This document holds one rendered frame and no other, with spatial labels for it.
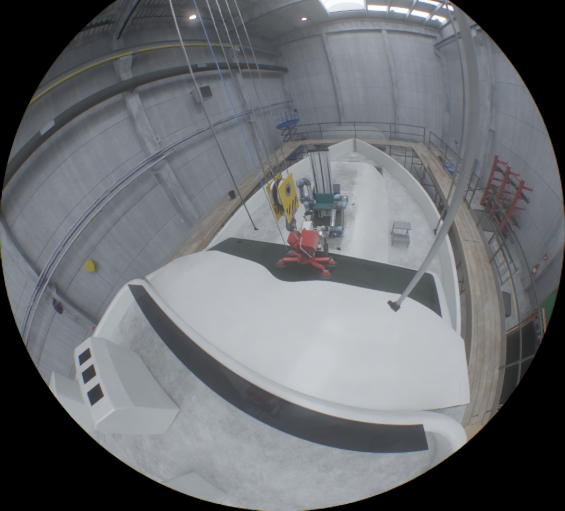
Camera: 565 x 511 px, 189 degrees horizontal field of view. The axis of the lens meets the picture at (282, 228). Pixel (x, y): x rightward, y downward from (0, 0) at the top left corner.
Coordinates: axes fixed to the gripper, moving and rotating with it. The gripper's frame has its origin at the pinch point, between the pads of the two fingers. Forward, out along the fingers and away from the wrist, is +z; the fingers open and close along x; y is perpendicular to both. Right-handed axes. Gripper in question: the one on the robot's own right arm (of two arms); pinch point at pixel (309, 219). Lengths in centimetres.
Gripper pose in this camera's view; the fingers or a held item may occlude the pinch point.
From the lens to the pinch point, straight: 295.5
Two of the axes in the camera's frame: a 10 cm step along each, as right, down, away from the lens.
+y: 3.0, -3.5, 8.8
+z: 2.6, 9.2, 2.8
